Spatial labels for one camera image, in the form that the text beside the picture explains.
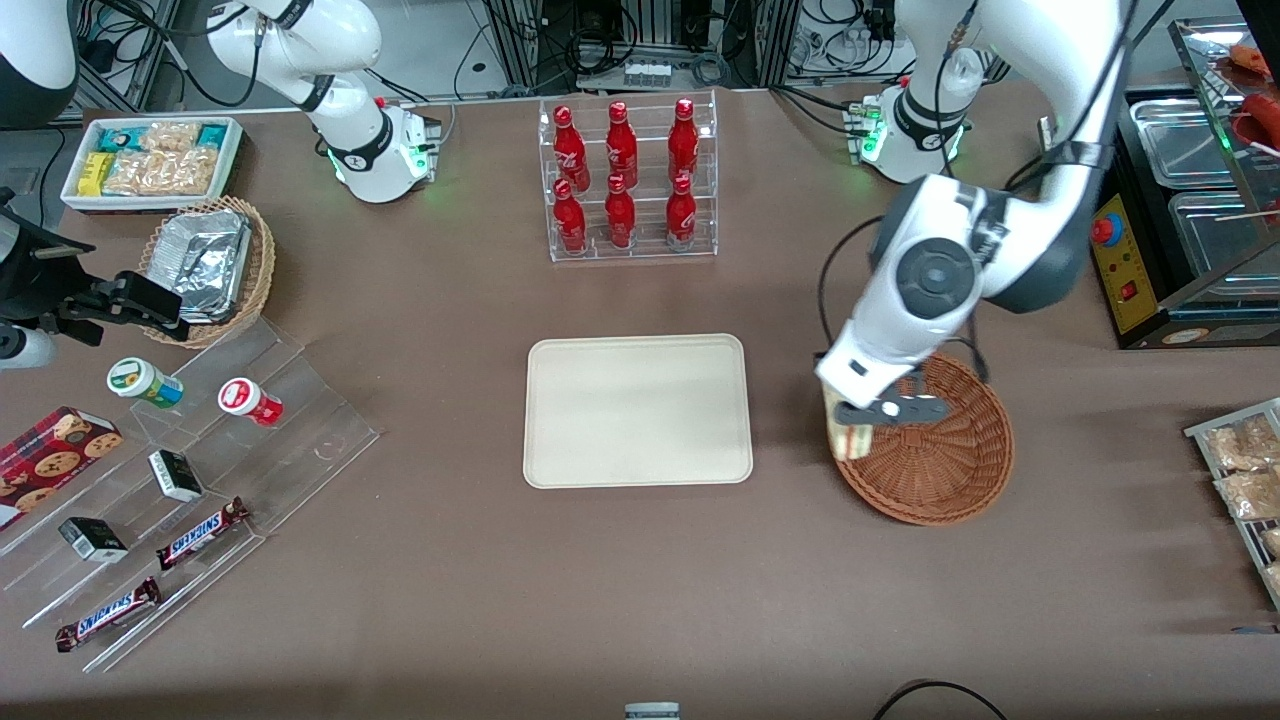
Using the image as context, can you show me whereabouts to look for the silver foil packets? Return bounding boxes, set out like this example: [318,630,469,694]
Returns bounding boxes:
[158,210,252,324]

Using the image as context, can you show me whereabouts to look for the Snickers chocolate bar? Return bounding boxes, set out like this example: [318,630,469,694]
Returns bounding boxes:
[54,576,162,654]
[155,496,252,572]

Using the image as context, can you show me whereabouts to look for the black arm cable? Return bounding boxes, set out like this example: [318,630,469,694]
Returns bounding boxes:
[817,214,887,358]

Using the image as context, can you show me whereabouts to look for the white rectangular snack bin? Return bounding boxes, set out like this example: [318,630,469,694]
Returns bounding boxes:
[60,116,245,214]

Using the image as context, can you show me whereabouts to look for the steel warmer pan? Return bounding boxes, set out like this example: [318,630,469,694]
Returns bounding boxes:
[1167,189,1280,283]
[1128,97,1239,192]

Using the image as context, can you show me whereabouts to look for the black food warmer cabinet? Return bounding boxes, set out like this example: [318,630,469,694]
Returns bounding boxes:
[1088,15,1280,351]

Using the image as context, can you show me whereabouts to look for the red plaid cookie box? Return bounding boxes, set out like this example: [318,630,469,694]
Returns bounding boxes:
[0,405,124,532]

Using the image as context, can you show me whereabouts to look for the light tan wicker basket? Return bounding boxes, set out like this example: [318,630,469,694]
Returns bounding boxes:
[139,196,277,350]

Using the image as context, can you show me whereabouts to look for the grey wire rack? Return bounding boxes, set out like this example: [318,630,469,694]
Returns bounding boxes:
[1184,397,1280,612]

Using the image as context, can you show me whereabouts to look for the small clear cracker bag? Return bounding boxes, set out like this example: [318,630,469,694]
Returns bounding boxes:
[140,121,203,153]

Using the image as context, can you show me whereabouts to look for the black cable loop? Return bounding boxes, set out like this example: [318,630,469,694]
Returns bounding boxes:
[872,680,1011,720]

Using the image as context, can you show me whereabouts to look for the small black box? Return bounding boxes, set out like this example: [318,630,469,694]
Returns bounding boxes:
[148,449,205,504]
[58,516,130,564]

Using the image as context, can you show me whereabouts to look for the clear bag of pastries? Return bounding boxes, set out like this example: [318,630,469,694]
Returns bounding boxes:
[1213,469,1280,522]
[1204,414,1280,473]

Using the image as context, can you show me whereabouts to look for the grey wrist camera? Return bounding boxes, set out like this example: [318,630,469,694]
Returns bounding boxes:
[0,325,59,372]
[834,396,949,430]

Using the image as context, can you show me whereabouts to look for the triangular sandwich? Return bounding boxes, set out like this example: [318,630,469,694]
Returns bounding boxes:
[827,392,874,462]

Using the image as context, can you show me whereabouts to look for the clear acrylic step shelf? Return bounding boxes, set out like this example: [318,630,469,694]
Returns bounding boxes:
[0,317,382,674]

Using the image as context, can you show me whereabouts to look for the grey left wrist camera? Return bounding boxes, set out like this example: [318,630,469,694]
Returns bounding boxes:
[834,396,949,430]

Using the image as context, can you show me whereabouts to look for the red white lidded cup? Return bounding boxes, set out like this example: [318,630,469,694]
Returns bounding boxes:
[218,377,285,428]

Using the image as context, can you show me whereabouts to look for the brown round wicker basket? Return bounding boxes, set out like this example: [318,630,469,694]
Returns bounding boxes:
[832,350,1015,527]

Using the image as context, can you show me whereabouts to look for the red soda bottle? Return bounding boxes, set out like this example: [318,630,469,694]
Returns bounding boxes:
[553,105,592,193]
[667,97,700,183]
[552,178,589,255]
[604,174,638,251]
[605,100,640,189]
[665,174,699,249]

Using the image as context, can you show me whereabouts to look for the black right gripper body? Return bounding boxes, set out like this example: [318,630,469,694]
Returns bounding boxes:
[0,188,99,329]

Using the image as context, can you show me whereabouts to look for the beige rectangular tray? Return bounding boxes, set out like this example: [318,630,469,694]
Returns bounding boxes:
[523,334,754,490]

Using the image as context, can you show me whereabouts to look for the aluminium frame structure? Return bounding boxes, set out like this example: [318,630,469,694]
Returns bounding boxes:
[484,0,803,93]

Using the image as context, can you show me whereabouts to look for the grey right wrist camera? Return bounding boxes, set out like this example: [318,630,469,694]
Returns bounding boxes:
[0,325,59,372]

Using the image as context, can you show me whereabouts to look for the clear acrylic bottle rack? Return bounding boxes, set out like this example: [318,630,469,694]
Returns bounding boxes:
[537,89,720,264]

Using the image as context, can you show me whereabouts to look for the green white lidded cup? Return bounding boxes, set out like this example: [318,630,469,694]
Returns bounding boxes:
[107,357,185,410]

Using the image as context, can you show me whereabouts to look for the large clear cracker bag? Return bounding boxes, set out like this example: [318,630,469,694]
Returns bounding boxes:
[103,146,219,197]

